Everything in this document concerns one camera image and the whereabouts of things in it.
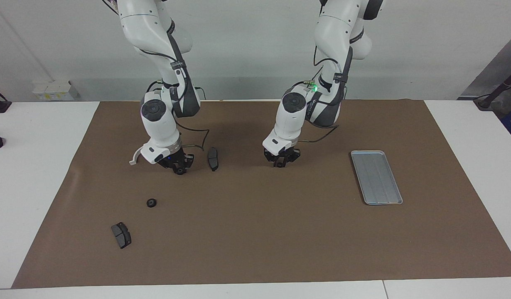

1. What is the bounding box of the silver metal tray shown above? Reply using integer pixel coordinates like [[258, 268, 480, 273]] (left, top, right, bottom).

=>
[[350, 150, 403, 206]]

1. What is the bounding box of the brown table mat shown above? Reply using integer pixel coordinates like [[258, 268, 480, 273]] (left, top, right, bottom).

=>
[[11, 100, 511, 289]]

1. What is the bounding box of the wide dark brake pad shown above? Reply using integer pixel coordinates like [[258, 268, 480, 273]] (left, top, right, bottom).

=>
[[111, 222, 132, 249]]

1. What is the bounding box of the black stand base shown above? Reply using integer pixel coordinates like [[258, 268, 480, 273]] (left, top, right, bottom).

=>
[[474, 69, 511, 110]]

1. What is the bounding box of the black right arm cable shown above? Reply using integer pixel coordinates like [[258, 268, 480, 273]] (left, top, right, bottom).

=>
[[137, 21, 211, 152]]

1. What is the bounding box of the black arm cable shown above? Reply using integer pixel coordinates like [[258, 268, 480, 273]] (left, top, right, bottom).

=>
[[297, 44, 352, 144], [137, 21, 211, 152]]

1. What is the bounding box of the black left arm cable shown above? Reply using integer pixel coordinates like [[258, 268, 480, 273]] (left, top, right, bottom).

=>
[[297, 44, 352, 144]]

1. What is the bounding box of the black base power cable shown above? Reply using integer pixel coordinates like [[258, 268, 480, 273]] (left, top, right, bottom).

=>
[[286, 81, 313, 97]]

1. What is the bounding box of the white wall socket box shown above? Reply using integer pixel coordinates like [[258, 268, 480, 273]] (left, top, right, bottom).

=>
[[32, 80, 79, 101]]

